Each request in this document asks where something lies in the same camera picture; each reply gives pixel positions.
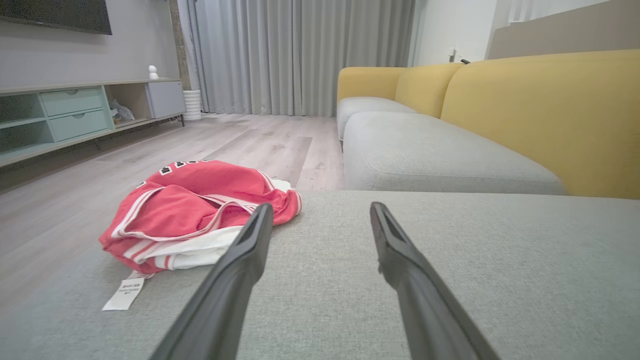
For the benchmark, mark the yellow sofa backrest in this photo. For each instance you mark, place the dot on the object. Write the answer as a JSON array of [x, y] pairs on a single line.
[[550, 110]]

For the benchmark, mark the large grey sofa seat cushion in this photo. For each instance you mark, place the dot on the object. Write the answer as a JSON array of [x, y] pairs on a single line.
[[430, 155]]

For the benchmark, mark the grey pleated curtain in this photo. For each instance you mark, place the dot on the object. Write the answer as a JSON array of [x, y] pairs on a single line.
[[300, 50]]

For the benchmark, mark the small grey sofa seat cushion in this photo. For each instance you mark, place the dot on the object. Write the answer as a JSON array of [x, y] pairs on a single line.
[[365, 107]]

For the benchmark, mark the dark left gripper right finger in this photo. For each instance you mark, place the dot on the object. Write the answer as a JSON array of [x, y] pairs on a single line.
[[425, 305]]

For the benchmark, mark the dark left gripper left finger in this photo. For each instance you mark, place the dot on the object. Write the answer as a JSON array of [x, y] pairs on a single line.
[[225, 295]]

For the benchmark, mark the yellow and grey sofa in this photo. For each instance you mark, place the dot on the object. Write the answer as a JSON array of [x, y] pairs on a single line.
[[500, 275]]

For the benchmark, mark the pale green television cabinet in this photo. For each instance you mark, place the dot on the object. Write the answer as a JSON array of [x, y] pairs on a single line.
[[75, 120]]

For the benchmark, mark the small white figurine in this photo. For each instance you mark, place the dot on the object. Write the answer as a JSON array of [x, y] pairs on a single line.
[[153, 72]]

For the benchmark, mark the white ribbed plant pot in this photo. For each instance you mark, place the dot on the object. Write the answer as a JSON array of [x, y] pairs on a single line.
[[192, 105]]

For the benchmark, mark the black flat television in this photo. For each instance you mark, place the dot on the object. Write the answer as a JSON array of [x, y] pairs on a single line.
[[55, 12]]

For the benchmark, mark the red and white shirt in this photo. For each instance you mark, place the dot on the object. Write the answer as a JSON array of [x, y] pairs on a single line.
[[190, 200]]

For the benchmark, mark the grey soft toy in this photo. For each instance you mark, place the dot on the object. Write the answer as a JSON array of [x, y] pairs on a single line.
[[121, 111]]

